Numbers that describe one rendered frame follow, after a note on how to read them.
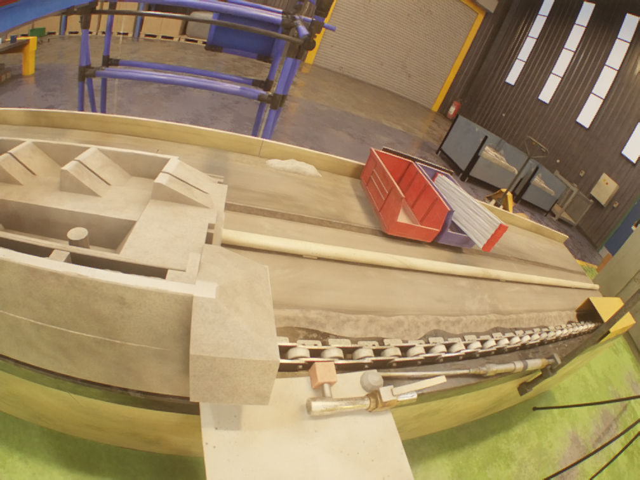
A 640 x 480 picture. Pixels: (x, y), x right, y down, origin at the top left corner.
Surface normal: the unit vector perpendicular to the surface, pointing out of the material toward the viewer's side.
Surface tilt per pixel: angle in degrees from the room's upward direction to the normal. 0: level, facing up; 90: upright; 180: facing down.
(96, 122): 90
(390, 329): 20
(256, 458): 0
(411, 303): 0
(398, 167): 88
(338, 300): 0
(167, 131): 90
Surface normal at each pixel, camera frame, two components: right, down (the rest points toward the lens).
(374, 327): 0.32, -0.42
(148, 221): 0.30, -0.83
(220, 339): 0.32, 0.11
